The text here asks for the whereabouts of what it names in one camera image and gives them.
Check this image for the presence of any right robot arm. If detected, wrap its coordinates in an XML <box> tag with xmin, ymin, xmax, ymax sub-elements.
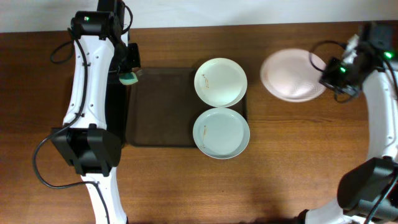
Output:
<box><xmin>294</xmin><ymin>22</ymin><xmax>397</xmax><ymax>224</ymax></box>

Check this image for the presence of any green scrubbing sponge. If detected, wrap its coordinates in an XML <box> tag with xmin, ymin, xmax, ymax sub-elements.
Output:
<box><xmin>119</xmin><ymin>72</ymin><xmax>138</xmax><ymax>86</ymax></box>

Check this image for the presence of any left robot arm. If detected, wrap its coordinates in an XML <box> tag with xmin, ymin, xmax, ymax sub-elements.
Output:
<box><xmin>49</xmin><ymin>1</ymin><xmax>141</xmax><ymax>223</ymax></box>

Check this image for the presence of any white plate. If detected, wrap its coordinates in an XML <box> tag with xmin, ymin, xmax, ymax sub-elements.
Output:
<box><xmin>193</xmin><ymin>58</ymin><xmax>248</xmax><ymax>107</ymax></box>
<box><xmin>260</xmin><ymin>49</ymin><xmax>326</xmax><ymax>103</ymax></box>

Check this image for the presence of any small black tray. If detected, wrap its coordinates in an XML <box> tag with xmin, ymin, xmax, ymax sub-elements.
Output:
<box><xmin>105</xmin><ymin>75</ymin><xmax>127</xmax><ymax>147</ymax></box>

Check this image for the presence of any brown plastic serving tray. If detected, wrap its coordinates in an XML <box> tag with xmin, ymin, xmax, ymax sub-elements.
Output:
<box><xmin>126</xmin><ymin>67</ymin><xmax>249</xmax><ymax>148</ymax></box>

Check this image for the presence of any pale blue plate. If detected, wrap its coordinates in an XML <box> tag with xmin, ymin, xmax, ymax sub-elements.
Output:
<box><xmin>193</xmin><ymin>108</ymin><xmax>251</xmax><ymax>159</ymax></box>

